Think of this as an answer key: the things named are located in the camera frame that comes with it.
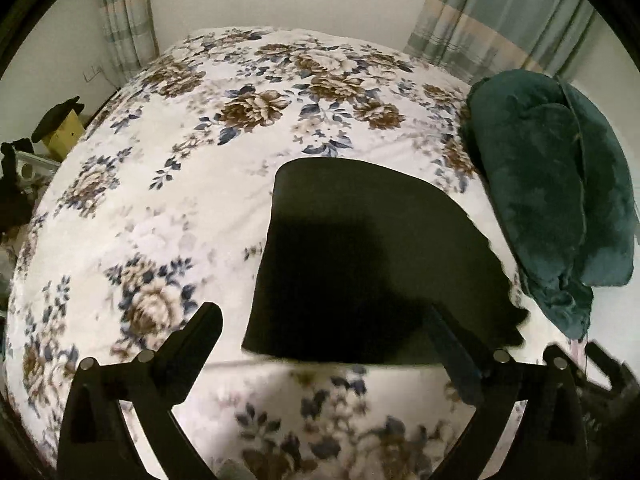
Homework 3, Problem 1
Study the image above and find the grey-green curtain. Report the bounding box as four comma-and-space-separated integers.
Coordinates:
405, 0, 597, 84
100, 0, 158, 86

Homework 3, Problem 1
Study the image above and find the floral bedspread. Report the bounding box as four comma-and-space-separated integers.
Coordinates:
4, 27, 556, 479

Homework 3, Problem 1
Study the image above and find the grey-green right curtain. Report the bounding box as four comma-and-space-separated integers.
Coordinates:
405, 0, 597, 84

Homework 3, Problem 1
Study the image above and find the dark green plush blanket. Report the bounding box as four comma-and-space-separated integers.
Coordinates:
460, 70, 638, 340

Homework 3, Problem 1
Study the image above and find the grey-green left curtain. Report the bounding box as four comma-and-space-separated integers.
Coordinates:
100, 0, 158, 86

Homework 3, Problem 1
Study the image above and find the yellow cardboard box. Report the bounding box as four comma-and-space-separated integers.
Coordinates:
42, 110, 85, 162

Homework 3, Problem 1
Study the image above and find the black striped sweater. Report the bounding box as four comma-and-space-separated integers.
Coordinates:
242, 158, 527, 365

